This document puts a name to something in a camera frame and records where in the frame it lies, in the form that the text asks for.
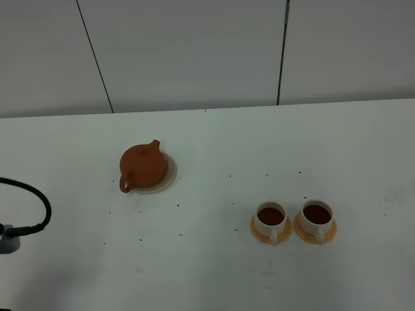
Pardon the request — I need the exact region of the brown clay teapot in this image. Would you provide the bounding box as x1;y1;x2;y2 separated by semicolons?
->
119;140;167;193

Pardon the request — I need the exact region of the beige round teapot coaster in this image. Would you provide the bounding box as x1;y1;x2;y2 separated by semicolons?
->
133;154;177;194

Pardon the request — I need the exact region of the left white teacup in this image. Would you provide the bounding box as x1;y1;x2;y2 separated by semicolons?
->
253;202;288;245

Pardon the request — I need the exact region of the white teacup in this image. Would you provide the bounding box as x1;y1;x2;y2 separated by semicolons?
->
299;200;334;244
253;202;288;245

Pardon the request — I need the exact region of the left orange cup saucer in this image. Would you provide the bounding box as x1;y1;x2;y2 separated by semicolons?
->
250;216;292;245

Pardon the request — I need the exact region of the orange cup saucer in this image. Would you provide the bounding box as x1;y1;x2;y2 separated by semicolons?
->
294;213;337;244
250;216;292;245

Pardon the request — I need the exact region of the right white teacup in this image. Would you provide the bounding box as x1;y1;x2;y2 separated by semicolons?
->
299;200;334;244

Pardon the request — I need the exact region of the right orange cup saucer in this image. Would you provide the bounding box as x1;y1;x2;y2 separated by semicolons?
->
294;213;337;244

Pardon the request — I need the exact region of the black braided camera cable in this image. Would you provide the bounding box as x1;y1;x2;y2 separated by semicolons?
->
0;177;53;239

